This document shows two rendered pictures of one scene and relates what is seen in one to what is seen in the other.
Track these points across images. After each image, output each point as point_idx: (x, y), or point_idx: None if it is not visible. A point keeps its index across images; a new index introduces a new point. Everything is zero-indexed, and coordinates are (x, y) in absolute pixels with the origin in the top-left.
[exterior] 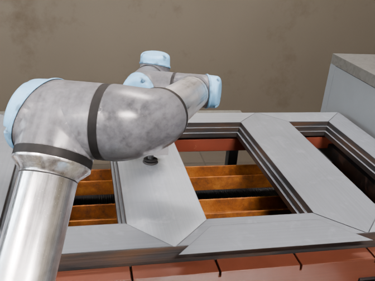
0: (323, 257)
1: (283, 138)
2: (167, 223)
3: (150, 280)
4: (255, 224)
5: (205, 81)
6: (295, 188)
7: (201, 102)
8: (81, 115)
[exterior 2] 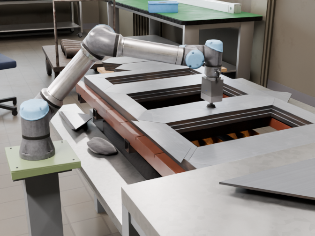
0: (166, 160)
1: (305, 137)
2: (153, 116)
3: (123, 126)
4: (168, 133)
5: (189, 51)
6: (223, 142)
7: (163, 55)
8: None
